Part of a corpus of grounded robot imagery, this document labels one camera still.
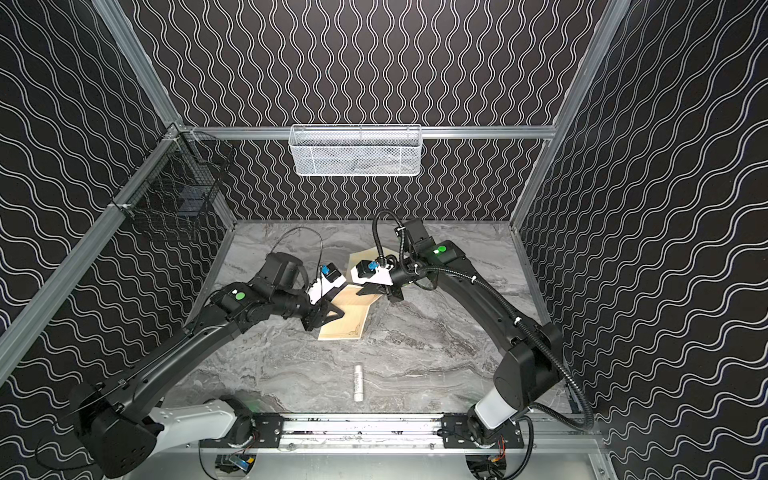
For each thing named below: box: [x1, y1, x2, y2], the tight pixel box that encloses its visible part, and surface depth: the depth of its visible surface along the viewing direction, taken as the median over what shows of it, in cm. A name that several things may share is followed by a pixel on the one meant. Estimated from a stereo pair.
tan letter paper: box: [318, 285, 383, 340], surface depth 74 cm
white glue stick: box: [354, 365, 363, 402], surface depth 83 cm
